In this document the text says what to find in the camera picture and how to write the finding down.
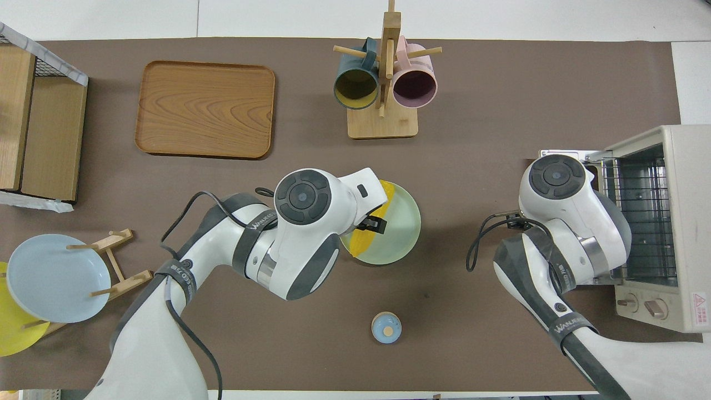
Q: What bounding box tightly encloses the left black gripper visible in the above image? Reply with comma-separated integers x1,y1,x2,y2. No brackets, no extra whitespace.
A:
357,214,388,233

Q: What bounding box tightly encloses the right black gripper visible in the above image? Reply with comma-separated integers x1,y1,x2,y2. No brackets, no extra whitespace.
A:
497,213,534,229

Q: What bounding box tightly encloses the yellow corn cob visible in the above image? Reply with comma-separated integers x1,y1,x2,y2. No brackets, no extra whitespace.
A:
347,179,398,257

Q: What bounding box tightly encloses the light green plate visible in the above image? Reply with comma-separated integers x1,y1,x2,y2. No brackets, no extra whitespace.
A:
340,181,422,266

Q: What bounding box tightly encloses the beige toaster oven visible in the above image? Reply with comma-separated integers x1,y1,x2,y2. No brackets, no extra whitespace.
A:
603,124,711,334

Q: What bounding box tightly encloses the large brown table mat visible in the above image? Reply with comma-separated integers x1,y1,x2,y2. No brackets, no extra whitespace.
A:
0,38,709,392

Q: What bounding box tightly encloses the wooden mug tree stand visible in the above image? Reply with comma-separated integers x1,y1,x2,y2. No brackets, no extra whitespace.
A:
333,0,443,139

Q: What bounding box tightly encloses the small blue lidded jar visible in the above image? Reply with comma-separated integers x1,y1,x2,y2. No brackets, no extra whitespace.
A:
371,311,403,344

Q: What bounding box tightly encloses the dark teal mug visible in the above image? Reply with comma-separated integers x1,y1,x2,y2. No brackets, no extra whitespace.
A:
333,37,380,111

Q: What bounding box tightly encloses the pink mug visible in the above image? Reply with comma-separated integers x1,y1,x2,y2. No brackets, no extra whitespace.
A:
392,36,439,109

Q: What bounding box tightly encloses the rectangular wooden tray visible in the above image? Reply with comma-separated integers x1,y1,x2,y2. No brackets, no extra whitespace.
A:
135,60,276,160

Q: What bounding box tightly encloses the wooden plate rack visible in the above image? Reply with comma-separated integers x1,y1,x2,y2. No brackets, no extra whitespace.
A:
22,228,153,337

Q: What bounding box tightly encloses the light blue plate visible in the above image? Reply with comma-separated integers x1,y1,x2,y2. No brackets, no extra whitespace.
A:
6,233,112,324

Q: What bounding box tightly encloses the yellow plate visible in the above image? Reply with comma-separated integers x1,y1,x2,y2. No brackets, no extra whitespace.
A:
0,261,51,357

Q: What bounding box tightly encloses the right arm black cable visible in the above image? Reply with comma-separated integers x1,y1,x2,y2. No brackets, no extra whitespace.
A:
465,213,550,273

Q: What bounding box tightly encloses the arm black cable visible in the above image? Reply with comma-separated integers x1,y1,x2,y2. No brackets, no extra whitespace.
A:
465,213,550,273
160,188,276,400

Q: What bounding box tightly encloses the oven wire rack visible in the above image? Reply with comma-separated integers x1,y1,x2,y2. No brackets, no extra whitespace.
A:
603,158,678,273

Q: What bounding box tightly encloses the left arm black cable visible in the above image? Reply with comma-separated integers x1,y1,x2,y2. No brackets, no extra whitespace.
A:
160,188,276,400

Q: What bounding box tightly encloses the wooden shelf with white frame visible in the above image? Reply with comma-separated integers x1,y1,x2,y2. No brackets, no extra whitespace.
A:
0,21,89,213

